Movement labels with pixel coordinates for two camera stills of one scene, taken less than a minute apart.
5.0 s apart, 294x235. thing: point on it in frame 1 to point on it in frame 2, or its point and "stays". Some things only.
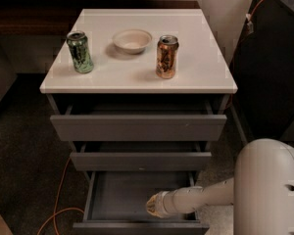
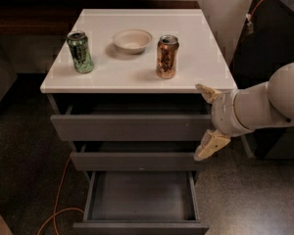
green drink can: (80, 51) stays
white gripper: (164, 203) to (223, 113)
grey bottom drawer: (115, 203) stays
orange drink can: (167, 57) stays
